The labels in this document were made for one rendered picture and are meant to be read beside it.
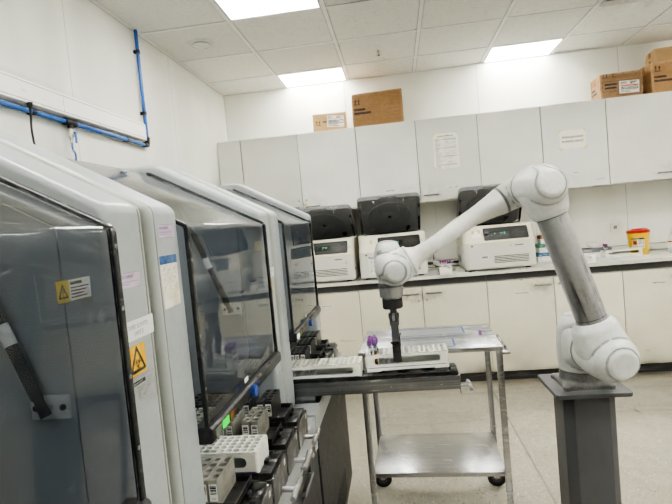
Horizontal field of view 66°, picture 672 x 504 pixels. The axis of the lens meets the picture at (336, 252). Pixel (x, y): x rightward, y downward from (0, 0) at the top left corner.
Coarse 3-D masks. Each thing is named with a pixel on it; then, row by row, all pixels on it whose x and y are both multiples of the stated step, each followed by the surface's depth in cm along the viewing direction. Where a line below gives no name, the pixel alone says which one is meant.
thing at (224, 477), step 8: (224, 456) 115; (232, 456) 115; (224, 464) 112; (232, 464) 114; (216, 472) 108; (224, 472) 109; (232, 472) 114; (208, 480) 105; (216, 480) 104; (224, 480) 109; (232, 480) 113; (208, 488) 105; (216, 488) 104; (224, 488) 108; (216, 496) 105; (224, 496) 108
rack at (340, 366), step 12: (300, 360) 200; (312, 360) 197; (324, 360) 197; (336, 360) 194; (348, 360) 193; (360, 360) 191; (300, 372) 196; (312, 372) 194; (324, 372) 199; (336, 372) 198; (348, 372) 197; (360, 372) 188
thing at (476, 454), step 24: (384, 336) 247; (408, 336) 242; (432, 336) 238; (456, 336) 234; (480, 336) 230; (504, 384) 211; (504, 408) 212; (480, 432) 256; (504, 432) 213; (384, 456) 240; (408, 456) 237; (432, 456) 235; (456, 456) 233; (480, 456) 231; (504, 456) 213; (384, 480) 265; (504, 480) 256
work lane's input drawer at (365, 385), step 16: (432, 368) 194; (448, 368) 188; (304, 384) 189; (320, 384) 188; (336, 384) 187; (352, 384) 187; (368, 384) 186; (384, 384) 185; (400, 384) 184; (416, 384) 184; (432, 384) 183; (448, 384) 182; (464, 384) 188
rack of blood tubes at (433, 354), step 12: (384, 348) 195; (408, 348) 191; (420, 348) 190; (432, 348) 188; (444, 348) 186; (372, 360) 187; (384, 360) 192; (408, 360) 195; (420, 360) 194; (432, 360) 192; (444, 360) 184
